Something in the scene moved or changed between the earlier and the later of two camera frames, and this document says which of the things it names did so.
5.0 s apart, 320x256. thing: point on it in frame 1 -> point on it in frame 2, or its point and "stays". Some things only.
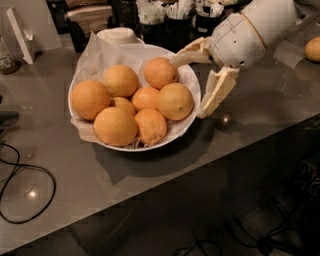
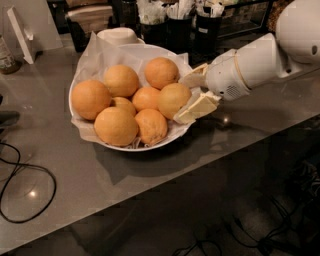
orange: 175,101 stays
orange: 87,97 stays
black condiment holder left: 153,22 stays
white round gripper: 235,40 -> 222,77
